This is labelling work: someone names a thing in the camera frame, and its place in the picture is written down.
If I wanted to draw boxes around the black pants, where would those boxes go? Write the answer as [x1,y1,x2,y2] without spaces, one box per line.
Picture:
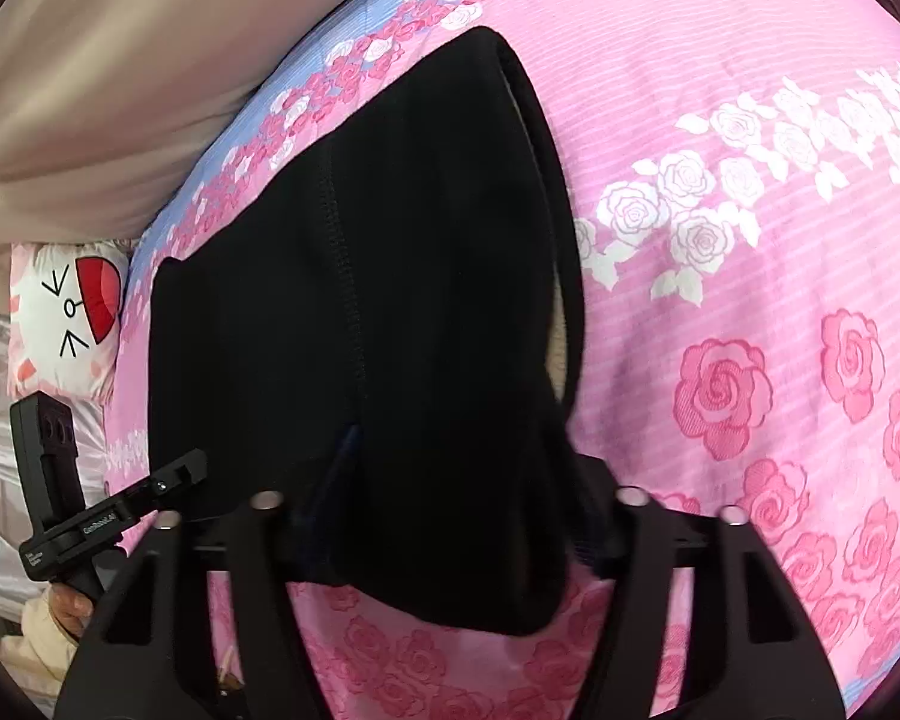
[148,28,583,635]

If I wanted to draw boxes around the person's left hand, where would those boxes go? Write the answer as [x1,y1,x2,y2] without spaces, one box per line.
[48,583,94,639]

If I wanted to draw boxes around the white satin pillow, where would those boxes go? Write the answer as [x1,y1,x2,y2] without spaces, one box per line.
[0,305,110,616]

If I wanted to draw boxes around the cartoon face pillow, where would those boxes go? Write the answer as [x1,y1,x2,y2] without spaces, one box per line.
[7,241,130,405]

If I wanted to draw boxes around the beige curtain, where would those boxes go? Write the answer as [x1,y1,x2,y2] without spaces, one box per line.
[0,0,452,249]

